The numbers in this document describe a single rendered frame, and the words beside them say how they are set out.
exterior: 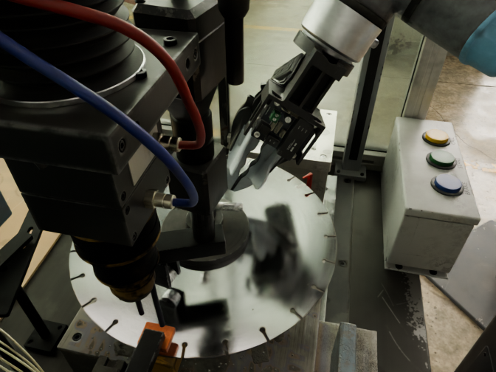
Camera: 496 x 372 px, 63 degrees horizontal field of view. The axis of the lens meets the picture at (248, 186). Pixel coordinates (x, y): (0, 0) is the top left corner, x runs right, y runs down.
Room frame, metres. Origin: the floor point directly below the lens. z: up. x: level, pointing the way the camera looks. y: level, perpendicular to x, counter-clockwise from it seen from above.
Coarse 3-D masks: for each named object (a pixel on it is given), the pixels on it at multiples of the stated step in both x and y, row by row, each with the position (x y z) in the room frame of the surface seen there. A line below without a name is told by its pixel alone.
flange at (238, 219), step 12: (168, 216) 0.37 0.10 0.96; (180, 216) 0.37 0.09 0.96; (216, 216) 0.35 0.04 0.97; (228, 216) 0.37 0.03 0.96; (240, 216) 0.37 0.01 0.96; (168, 228) 0.35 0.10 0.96; (180, 228) 0.34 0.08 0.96; (228, 228) 0.34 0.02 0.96; (240, 228) 0.35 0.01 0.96; (228, 240) 0.33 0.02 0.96; (240, 240) 0.33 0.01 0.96; (228, 252) 0.31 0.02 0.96; (192, 264) 0.30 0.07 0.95; (204, 264) 0.30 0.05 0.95
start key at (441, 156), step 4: (432, 152) 0.58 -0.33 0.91; (436, 152) 0.58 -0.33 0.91; (440, 152) 0.58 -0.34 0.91; (444, 152) 0.58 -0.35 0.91; (448, 152) 0.58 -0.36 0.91; (432, 156) 0.57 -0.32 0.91; (436, 156) 0.57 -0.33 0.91; (440, 156) 0.57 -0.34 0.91; (444, 156) 0.57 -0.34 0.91; (448, 156) 0.57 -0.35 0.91; (452, 156) 0.57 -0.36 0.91; (432, 160) 0.56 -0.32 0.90; (436, 160) 0.56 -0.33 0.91; (440, 160) 0.56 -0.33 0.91; (444, 160) 0.56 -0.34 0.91; (448, 160) 0.56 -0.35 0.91; (452, 160) 0.56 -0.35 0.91; (436, 164) 0.55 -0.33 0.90; (440, 164) 0.55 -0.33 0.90; (444, 164) 0.55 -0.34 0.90; (448, 164) 0.55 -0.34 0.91; (452, 164) 0.55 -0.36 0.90
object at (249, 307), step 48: (240, 192) 0.43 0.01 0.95; (288, 192) 0.43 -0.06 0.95; (288, 240) 0.34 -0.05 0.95; (336, 240) 0.34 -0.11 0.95; (96, 288) 0.26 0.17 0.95; (192, 288) 0.26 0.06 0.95; (240, 288) 0.26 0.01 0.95; (288, 288) 0.26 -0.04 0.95; (192, 336) 0.21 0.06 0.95; (240, 336) 0.21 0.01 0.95
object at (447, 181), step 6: (444, 174) 0.52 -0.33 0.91; (438, 180) 0.50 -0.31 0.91; (444, 180) 0.50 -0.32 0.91; (450, 180) 0.50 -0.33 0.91; (456, 180) 0.50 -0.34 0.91; (438, 186) 0.49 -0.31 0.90; (444, 186) 0.49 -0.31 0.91; (450, 186) 0.49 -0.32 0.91; (456, 186) 0.49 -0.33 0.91; (450, 192) 0.48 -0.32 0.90; (456, 192) 0.48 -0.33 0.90
